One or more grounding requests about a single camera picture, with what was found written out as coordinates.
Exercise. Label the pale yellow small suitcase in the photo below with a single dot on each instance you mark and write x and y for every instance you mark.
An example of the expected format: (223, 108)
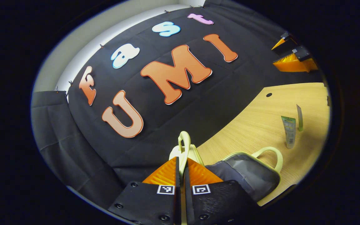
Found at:
(248, 175)

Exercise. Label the green and white cream tube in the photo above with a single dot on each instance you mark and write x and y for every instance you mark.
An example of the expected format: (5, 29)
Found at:
(289, 131)

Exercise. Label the slim tube with green cap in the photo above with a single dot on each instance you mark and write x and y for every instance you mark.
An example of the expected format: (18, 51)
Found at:
(300, 118)

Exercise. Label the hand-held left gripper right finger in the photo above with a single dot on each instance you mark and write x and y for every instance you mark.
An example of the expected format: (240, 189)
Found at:
(217, 203)

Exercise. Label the black backdrop cloth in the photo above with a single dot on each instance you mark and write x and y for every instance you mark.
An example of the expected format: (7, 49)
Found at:
(198, 109)

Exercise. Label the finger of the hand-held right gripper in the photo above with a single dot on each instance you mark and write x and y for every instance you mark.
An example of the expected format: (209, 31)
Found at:
(287, 42)
(302, 53)

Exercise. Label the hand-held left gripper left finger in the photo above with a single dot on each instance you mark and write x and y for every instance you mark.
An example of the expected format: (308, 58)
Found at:
(148, 203)

